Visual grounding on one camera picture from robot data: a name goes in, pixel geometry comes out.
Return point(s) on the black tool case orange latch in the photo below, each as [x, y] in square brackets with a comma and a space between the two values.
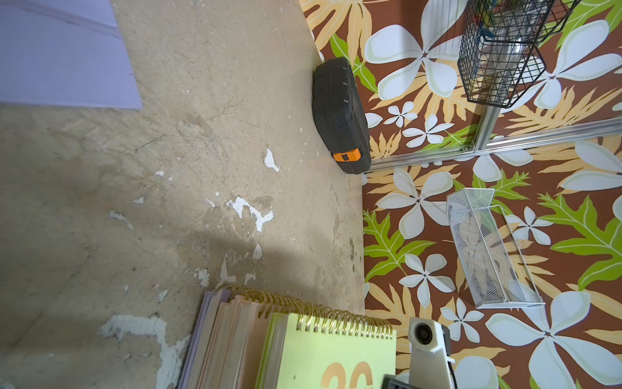
[339, 116]

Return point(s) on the white mesh basket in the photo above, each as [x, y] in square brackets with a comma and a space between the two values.
[493, 264]

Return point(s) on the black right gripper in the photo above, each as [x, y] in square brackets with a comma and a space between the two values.
[391, 382]

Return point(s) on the green 2026 desk calendar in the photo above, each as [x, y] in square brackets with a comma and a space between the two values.
[307, 351]

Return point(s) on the aluminium frame rail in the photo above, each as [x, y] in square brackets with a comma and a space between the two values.
[482, 144]

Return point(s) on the pink 2026 desk calendar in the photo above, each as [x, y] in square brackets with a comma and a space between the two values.
[229, 339]

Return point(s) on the purple desk calendar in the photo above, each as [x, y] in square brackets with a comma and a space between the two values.
[65, 53]

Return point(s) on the black wire divided basket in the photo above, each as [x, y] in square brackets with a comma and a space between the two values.
[499, 58]

